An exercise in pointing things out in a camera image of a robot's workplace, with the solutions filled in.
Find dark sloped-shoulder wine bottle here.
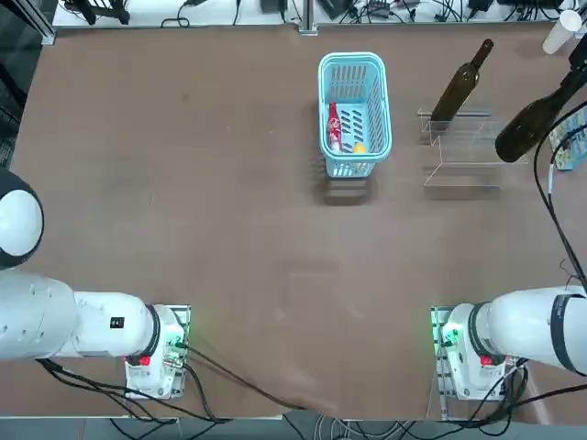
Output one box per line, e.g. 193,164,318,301
494,80,580,163

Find brown high-shouldered wine bottle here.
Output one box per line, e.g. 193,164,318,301
429,38,495,134

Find clear acrylic stepped shelf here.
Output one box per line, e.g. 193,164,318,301
416,107,531,189

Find white paper cup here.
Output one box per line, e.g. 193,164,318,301
543,8,583,55

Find light blue plastic basket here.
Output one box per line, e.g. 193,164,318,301
317,51,393,179

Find black power strip with plugs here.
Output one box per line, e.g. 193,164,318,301
366,0,421,13

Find red cola bottle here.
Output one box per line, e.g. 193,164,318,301
327,101,343,153

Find black stand legs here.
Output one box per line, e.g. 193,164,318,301
63,0,132,25

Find black cable with white tag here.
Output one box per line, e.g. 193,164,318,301
533,103,587,294

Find aluminium frame post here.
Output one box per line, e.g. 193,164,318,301
297,0,318,36

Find aluminium frame beam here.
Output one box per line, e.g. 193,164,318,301
17,0,57,46

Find black wire rack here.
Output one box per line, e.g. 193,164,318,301
0,59,24,161

